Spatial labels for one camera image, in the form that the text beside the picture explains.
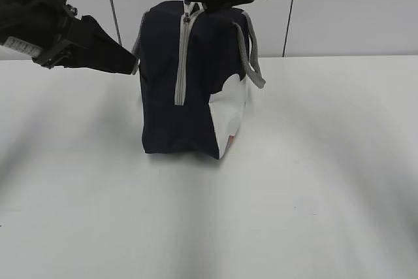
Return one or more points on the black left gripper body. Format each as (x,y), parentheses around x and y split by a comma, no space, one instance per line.
(45,30)

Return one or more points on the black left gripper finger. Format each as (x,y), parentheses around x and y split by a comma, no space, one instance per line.
(100,52)

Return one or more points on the navy and white lunch bag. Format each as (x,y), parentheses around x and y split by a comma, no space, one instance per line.
(194,69)

